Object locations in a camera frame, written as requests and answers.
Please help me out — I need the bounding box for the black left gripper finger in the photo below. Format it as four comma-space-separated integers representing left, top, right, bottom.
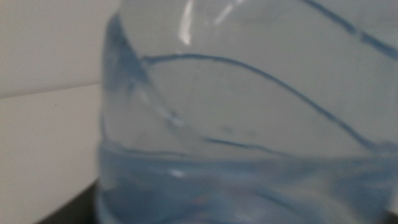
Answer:
35, 179, 102, 224

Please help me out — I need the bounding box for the clear water bottle blue cap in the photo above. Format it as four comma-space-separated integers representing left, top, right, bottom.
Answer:
95, 0, 398, 224

